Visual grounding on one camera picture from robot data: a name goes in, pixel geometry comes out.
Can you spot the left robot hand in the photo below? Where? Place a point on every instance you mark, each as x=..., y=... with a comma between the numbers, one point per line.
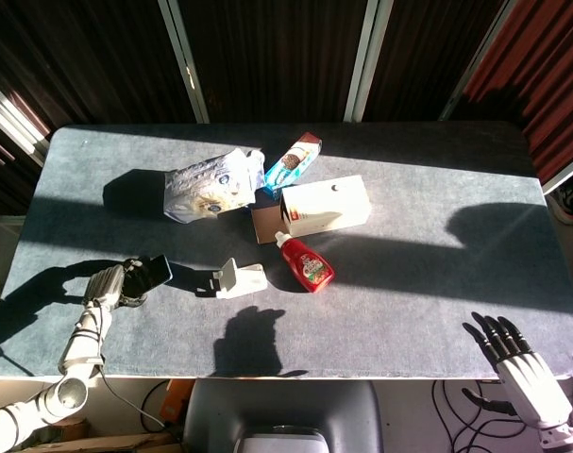
x=104, y=285

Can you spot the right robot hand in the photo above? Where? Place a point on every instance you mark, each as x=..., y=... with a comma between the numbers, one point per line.
x=531, y=382

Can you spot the black smartphone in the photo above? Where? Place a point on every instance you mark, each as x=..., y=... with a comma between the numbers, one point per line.
x=154, y=276

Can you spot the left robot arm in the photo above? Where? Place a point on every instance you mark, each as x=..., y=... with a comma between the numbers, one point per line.
x=80, y=349

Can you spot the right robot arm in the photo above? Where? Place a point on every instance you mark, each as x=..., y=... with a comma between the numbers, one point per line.
x=562, y=439

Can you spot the white folding phone stand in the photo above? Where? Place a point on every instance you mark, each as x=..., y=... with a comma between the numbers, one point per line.
x=246, y=283

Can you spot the orange floor object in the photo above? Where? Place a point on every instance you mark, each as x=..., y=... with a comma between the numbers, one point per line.
x=175, y=401

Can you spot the white blue snack bag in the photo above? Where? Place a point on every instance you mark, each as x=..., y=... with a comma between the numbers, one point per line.
x=206, y=189

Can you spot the grey blue felt table mat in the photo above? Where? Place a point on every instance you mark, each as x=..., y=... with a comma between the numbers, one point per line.
x=399, y=307

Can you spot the cardboard box on floor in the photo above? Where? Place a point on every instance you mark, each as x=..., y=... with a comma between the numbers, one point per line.
x=102, y=443

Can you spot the brown cardboard piece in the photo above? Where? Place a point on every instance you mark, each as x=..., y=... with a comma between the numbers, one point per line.
x=266, y=226

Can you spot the dark shoes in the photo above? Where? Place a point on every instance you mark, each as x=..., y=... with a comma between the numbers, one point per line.
x=571, y=200

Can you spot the red ketchup bottle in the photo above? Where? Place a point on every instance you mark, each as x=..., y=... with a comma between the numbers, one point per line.
x=307, y=266

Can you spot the blue cookie box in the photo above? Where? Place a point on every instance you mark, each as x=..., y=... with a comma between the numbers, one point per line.
x=288, y=165

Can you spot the grey robot torso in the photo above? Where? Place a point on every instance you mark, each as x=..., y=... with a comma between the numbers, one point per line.
x=286, y=410

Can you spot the white carton box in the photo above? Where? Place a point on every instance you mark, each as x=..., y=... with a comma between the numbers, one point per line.
x=328, y=205

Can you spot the orange curtain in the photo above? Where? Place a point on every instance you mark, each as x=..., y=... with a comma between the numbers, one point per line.
x=545, y=71

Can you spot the white frame post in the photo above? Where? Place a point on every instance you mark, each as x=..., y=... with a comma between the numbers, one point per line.
x=479, y=56
x=366, y=61
x=184, y=61

